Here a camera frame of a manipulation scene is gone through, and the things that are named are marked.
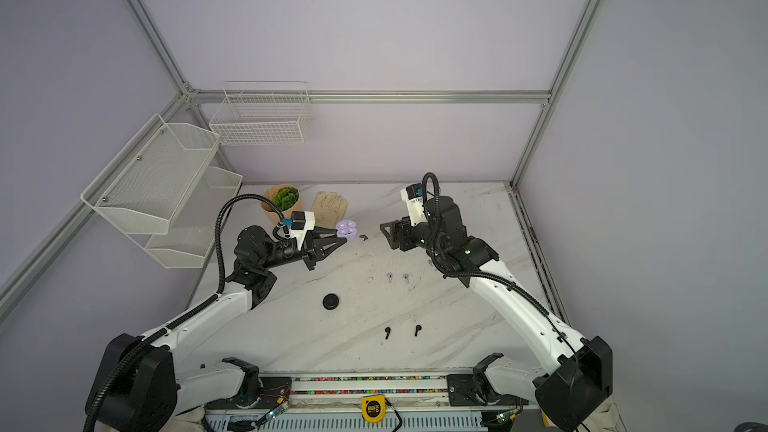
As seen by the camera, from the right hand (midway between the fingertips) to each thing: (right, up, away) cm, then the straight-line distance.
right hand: (389, 222), depth 73 cm
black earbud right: (+8, -31, +10) cm, 34 cm away
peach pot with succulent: (-36, +7, +28) cm, 46 cm away
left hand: (-11, -3, -3) cm, 12 cm away
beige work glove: (-24, +3, +39) cm, 46 cm away
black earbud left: (0, -32, +10) cm, 33 cm away
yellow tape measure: (-4, -44, -3) cm, 45 cm away
